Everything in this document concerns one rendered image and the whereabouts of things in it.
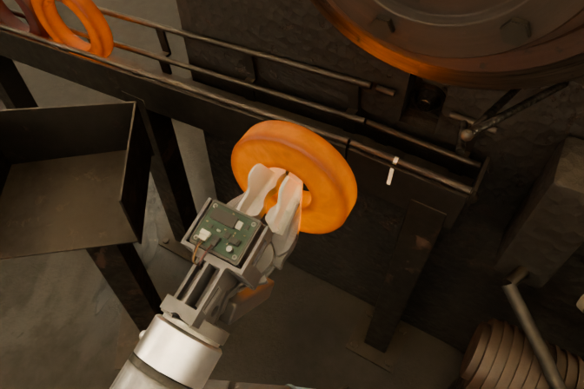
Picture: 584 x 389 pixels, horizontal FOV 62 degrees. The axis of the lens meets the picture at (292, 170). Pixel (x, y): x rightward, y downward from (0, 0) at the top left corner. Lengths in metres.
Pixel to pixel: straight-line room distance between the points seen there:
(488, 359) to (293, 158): 0.48
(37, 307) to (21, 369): 0.16
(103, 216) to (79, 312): 0.67
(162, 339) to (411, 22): 0.37
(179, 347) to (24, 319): 1.10
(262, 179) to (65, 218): 0.45
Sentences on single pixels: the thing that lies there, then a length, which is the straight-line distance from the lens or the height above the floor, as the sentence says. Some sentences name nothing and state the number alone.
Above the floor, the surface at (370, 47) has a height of 0.90.
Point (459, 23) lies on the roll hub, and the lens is 0.48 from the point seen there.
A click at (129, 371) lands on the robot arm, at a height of 0.83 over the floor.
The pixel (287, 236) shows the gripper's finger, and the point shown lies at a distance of 0.52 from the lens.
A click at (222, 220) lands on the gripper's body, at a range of 0.47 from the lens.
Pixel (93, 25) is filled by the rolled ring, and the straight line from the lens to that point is 1.05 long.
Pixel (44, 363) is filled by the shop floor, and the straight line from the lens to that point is 1.48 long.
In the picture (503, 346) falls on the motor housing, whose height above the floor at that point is 0.53.
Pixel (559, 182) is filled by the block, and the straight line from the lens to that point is 0.69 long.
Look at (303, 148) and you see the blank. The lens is 0.51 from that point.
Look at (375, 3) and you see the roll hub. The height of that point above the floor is 1.02.
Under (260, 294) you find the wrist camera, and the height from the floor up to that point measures 0.76.
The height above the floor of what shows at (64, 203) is 0.60.
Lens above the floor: 1.28
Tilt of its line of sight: 51 degrees down
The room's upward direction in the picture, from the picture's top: straight up
